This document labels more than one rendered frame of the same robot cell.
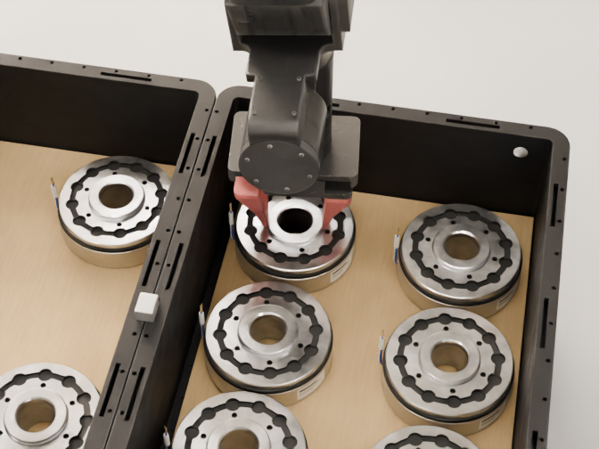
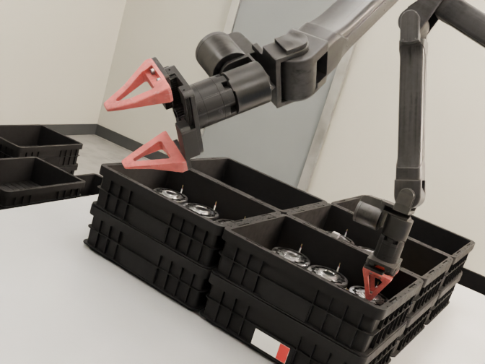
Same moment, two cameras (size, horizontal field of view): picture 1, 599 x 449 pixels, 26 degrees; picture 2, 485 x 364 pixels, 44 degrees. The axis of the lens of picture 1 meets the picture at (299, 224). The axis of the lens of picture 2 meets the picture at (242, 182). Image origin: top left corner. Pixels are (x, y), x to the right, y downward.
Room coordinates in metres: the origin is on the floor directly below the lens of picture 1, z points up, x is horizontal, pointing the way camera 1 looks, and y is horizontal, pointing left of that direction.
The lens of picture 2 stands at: (0.76, -1.37, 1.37)
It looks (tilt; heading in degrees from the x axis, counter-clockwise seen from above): 14 degrees down; 108
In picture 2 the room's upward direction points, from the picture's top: 17 degrees clockwise
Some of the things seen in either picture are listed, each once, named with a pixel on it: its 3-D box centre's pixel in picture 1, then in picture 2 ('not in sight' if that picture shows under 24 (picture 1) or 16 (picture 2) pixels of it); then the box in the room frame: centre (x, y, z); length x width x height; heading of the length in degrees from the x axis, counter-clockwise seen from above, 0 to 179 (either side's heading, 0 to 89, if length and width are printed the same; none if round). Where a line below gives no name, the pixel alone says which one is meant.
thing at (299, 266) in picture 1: (295, 225); (369, 297); (0.69, 0.00, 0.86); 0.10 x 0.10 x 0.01
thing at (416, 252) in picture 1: (461, 251); not in sight; (0.66, -0.14, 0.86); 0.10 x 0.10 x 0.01
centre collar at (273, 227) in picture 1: (295, 222); (370, 295); (0.69, 0.00, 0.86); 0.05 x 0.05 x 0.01
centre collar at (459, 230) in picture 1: (461, 248); not in sight; (0.66, -0.14, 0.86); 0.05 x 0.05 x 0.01
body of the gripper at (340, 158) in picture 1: (295, 126); (387, 250); (0.69, 0.00, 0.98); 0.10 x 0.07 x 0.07; 86
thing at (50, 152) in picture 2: not in sight; (22, 179); (-1.05, 0.90, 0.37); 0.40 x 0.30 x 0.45; 83
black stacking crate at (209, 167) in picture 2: not in sight; (245, 200); (0.23, 0.33, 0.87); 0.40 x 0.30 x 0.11; 169
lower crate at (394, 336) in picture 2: not in sight; (302, 318); (0.57, -0.04, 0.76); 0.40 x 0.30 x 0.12; 169
